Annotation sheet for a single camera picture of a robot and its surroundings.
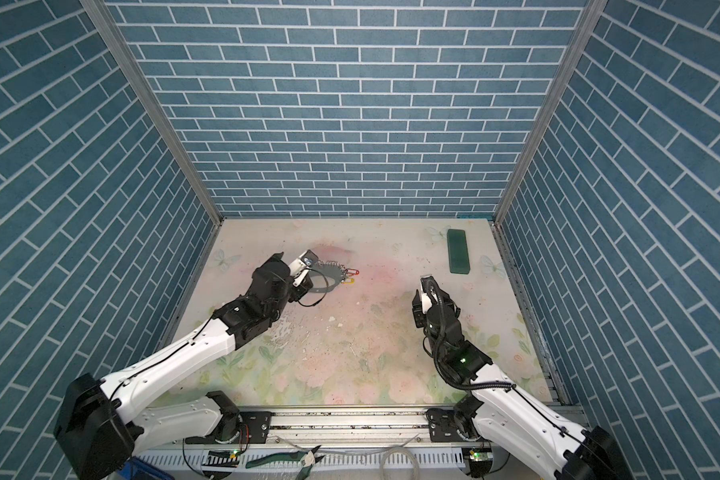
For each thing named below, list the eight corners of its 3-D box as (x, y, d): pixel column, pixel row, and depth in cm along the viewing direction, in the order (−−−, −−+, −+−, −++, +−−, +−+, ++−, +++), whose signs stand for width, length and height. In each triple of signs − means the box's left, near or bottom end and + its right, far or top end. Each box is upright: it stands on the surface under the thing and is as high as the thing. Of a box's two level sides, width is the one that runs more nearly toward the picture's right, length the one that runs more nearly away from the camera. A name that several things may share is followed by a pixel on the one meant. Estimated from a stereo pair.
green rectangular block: (449, 273, 107) (450, 269, 105) (446, 232, 120) (447, 228, 118) (469, 274, 106) (471, 271, 105) (464, 233, 119) (465, 229, 118)
